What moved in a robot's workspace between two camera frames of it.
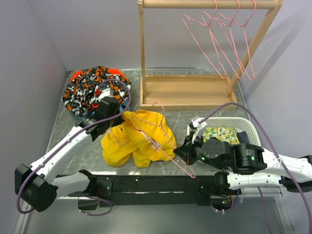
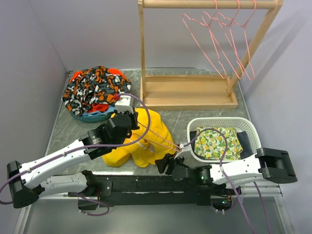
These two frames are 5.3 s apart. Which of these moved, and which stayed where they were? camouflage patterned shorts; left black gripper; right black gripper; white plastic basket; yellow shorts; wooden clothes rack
Moved: right black gripper; left black gripper
Stayed: white plastic basket; yellow shorts; wooden clothes rack; camouflage patterned shorts
